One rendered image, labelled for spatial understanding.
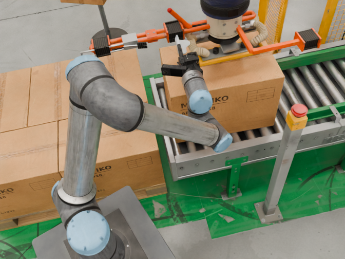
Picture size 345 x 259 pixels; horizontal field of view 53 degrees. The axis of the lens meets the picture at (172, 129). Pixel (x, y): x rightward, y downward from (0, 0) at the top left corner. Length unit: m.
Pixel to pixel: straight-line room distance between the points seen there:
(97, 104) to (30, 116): 1.56
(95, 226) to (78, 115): 0.44
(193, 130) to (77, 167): 0.42
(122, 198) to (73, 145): 0.58
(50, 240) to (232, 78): 1.17
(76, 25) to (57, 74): 1.51
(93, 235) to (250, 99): 1.09
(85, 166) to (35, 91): 1.46
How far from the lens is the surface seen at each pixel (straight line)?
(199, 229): 2.41
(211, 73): 1.88
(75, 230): 1.36
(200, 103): 1.36
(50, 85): 2.66
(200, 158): 1.97
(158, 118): 1.07
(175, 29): 1.72
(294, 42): 1.67
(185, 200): 2.50
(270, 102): 2.01
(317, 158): 2.79
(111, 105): 0.96
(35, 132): 2.39
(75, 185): 1.34
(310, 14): 4.09
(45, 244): 1.73
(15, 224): 2.70
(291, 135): 1.73
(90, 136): 1.16
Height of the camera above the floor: 2.23
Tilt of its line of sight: 52 degrees down
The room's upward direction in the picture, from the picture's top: 8 degrees counter-clockwise
